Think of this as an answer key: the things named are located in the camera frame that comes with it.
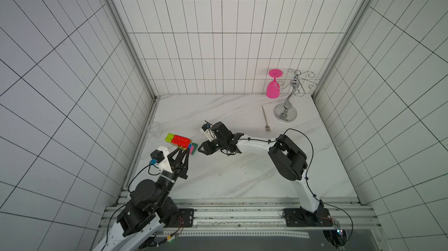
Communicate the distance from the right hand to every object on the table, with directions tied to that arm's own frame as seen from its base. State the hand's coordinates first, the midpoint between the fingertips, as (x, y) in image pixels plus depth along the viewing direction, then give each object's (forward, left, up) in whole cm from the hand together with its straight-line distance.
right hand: (203, 142), depth 92 cm
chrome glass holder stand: (+27, -49, -4) cm, 56 cm away
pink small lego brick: (-16, -1, +24) cm, 29 cm away
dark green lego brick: (-1, +5, -4) cm, 6 cm away
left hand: (-16, +2, +21) cm, 26 cm away
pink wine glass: (+32, -39, +10) cm, 51 cm away
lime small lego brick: (-15, +6, +29) cm, 34 cm away
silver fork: (+15, -37, -6) cm, 40 cm away
